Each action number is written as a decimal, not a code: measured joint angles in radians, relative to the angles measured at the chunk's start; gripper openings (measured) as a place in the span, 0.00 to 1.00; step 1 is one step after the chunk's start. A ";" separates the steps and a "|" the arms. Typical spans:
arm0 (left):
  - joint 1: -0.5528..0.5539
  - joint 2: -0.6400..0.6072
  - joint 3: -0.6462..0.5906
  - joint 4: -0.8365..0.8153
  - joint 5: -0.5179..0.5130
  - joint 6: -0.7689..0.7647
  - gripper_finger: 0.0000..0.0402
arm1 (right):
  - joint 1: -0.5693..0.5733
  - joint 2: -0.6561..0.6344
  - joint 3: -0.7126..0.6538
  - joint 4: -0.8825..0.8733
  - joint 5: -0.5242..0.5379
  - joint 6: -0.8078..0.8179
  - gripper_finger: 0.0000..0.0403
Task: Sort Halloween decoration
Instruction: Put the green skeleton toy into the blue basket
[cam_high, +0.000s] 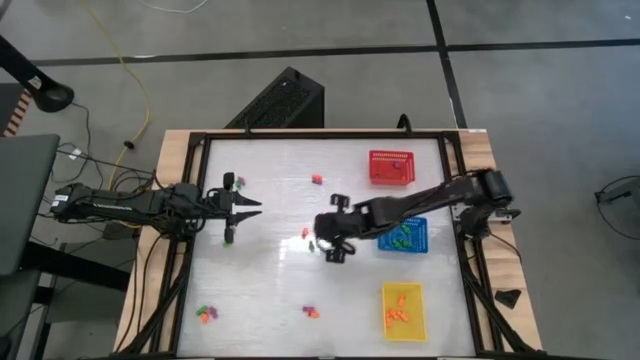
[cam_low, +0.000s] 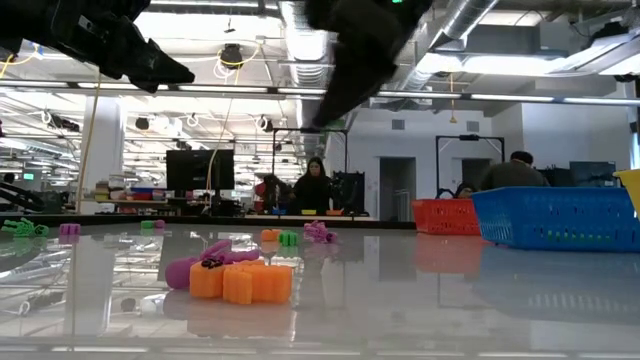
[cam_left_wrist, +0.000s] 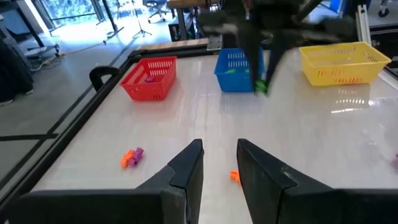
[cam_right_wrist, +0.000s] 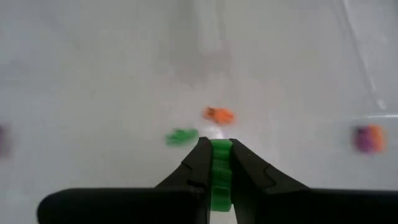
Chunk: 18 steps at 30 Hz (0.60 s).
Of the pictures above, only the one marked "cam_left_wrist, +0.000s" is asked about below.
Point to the blue plastic basket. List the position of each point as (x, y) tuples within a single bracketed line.
[(233, 82)]

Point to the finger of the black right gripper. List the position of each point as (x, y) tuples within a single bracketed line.
[(276, 62), (255, 62)]

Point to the wooden table board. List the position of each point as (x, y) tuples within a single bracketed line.
[(174, 44)]

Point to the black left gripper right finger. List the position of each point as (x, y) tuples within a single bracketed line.
[(295, 205)]

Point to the person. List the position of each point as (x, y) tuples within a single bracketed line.
[(15, 71)]

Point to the yellow plastic basket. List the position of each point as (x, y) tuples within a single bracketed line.
[(342, 73)]

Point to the orange skeleton toy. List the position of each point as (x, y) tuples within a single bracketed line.
[(127, 159), (234, 176)]

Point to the black tripod stand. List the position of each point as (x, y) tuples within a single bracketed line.
[(141, 28)]

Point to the silver metal bracket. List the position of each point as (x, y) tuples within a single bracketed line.
[(214, 43)]

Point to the grey rolling desk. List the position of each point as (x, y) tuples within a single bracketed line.
[(18, 12)]

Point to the green skeleton toy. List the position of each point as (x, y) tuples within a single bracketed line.
[(261, 86)]

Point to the black metal table frame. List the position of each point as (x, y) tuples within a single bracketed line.
[(74, 123)]

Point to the purple skeleton toy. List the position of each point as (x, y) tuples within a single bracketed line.
[(150, 79), (137, 155)]

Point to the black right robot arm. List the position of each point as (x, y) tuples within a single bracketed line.
[(308, 7)]

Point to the wooden desk black legs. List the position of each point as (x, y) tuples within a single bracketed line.
[(186, 3)]

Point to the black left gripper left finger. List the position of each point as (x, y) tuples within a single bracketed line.
[(155, 205)]

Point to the red plastic basket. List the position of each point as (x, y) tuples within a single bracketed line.
[(146, 90)]

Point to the office chair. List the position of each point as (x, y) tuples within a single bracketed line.
[(157, 6)]

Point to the silver aluminium extrusion post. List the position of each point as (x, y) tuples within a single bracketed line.
[(363, 25)]

